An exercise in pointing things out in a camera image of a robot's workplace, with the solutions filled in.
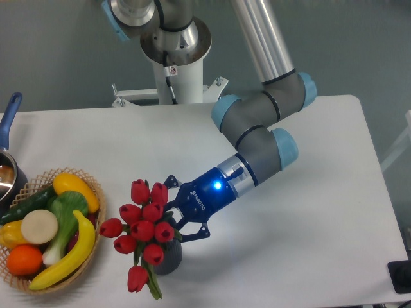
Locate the orange fruit toy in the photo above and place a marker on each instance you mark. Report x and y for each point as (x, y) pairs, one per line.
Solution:
(24, 260)

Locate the green bok choy toy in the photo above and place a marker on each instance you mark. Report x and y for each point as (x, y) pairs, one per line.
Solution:
(62, 207)

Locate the yellow bell pepper toy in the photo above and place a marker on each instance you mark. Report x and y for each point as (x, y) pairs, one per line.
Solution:
(11, 235)

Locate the red tulip bouquet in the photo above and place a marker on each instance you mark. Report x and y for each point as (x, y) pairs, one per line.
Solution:
(143, 229)

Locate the yellow squash toy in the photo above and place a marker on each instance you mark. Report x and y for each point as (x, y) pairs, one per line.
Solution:
(69, 182)

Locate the green cucumber toy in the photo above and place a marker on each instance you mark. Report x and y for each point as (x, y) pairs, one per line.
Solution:
(37, 201)

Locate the blue handled saucepan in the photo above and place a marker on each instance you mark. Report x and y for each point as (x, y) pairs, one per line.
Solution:
(13, 178)

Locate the yellow plastic banana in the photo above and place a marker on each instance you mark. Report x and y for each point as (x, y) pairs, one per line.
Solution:
(70, 262)

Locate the woven wicker basket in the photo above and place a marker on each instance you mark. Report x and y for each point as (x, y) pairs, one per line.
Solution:
(37, 184)

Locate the red fruit toy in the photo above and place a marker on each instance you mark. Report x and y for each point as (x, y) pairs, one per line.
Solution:
(92, 218)

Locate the white frame at right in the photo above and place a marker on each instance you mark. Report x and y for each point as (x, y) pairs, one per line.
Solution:
(401, 143)

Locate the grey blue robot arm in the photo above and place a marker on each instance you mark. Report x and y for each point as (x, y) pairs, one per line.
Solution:
(176, 42)

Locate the black device at edge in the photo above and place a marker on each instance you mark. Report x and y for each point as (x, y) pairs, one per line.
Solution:
(399, 272)

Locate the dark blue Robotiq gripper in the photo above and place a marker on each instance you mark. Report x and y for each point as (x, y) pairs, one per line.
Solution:
(205, 195)

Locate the beige round disc toy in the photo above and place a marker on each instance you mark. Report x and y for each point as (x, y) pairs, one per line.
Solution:
(39, 226)

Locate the dark grey ribbed vase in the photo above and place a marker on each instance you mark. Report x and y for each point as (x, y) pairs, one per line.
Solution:
(172, 258)

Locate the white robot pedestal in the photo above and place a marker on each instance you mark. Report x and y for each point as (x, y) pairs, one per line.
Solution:
(175, 84)

